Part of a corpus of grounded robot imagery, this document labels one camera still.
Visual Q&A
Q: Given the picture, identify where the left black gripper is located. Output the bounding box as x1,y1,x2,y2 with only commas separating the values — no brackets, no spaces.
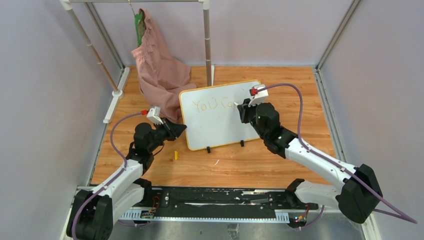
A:
147,117,186,153

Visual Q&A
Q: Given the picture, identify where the yellow framed whiteboard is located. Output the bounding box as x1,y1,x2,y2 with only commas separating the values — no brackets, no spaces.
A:
179,79,260,151

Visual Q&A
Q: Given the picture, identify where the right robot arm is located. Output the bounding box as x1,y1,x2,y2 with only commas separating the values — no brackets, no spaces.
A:
236,98,383,224

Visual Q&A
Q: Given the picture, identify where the aluminium frame post left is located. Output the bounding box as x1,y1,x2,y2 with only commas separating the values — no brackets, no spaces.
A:
84,2,125,72

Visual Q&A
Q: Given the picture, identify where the aluminium frame post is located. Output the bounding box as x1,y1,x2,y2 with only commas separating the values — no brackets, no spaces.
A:
84,2,125,72
312,0,362,162

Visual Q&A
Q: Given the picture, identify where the aluminium frame post right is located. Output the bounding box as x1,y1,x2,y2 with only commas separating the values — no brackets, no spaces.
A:
312,0,362,162

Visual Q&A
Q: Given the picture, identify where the pink cloth garment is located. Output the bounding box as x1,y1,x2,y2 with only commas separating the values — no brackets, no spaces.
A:
131,8,197,123

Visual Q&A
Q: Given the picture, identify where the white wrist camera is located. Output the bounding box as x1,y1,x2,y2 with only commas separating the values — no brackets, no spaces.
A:
248,84,269,107
146,106,164,125

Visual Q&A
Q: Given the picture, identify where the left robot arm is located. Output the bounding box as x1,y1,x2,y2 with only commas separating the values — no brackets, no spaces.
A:
66,117,187,240

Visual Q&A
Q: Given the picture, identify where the green clothes hanger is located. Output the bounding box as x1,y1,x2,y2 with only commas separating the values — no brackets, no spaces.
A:
128,0,146,47

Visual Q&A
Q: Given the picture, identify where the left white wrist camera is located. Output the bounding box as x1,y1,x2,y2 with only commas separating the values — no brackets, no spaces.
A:
146,106,164,125

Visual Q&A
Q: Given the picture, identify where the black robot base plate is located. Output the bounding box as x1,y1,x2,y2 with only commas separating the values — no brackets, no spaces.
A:
74,185,321,229

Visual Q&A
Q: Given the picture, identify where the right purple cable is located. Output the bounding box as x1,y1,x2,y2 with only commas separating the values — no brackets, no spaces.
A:
249,83,418,229

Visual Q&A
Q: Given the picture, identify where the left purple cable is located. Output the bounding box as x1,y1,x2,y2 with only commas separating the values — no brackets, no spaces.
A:
71,110,149,240

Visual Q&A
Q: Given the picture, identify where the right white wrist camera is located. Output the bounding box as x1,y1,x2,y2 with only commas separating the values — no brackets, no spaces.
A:
248,84,269,107

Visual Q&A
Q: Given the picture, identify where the white clothes rack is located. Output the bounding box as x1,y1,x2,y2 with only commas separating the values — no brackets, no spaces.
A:
60,0,215,124

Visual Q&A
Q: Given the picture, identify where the purple cable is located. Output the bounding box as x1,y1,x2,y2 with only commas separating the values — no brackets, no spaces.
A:
71,110,149,240
249,83,418,229

